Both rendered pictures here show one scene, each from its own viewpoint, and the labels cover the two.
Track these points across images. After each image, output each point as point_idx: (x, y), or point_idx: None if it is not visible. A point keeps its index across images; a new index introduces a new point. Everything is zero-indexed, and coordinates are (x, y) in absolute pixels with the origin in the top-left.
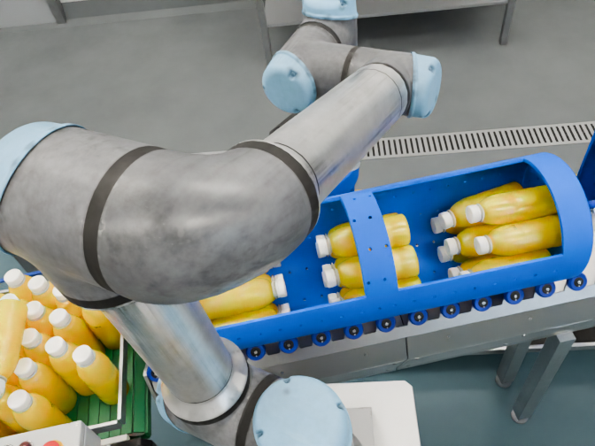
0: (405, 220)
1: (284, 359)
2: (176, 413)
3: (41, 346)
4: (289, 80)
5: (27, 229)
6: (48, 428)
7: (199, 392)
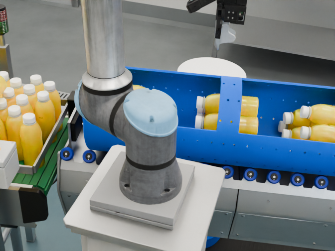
0: (257, 99)
1: None
2: (86, 84)
3: (4, 110)
4: None
5: None
6: None
7: (103, 67)
